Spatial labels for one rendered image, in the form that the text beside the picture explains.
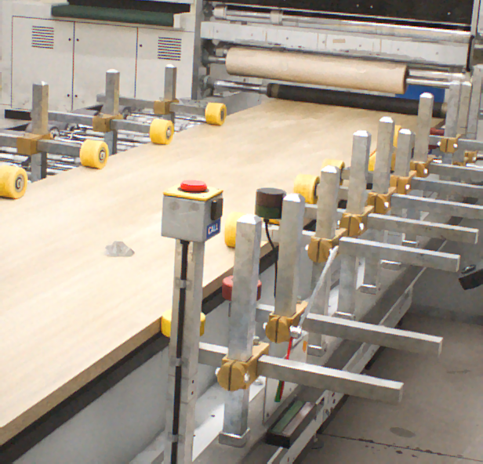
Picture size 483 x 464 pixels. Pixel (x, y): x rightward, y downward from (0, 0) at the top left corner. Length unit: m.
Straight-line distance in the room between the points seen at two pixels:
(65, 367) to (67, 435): 0.13
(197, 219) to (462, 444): 2.32
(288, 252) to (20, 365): 0.60
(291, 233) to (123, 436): 0.50
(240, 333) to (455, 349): 2.75
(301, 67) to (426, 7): 0.59
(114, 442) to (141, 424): 0.12
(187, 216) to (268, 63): 3.24
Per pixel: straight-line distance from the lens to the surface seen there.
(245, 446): 2.00
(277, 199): 2.10
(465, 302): 4.90
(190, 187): 1.59
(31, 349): 1.86
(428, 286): 4.91
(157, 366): 2.14
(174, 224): 1.60
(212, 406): 2.35
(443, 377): 4.31
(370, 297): 2.87
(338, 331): 2.18
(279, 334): 2.14
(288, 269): 2.13
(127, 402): 2.04
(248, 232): 1.86
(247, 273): 1.88
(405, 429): 3.83
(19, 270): 2.26
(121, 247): 2.40
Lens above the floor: 1.59
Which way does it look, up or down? 15 degrees down
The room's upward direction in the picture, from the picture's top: 4 degrees clockwise
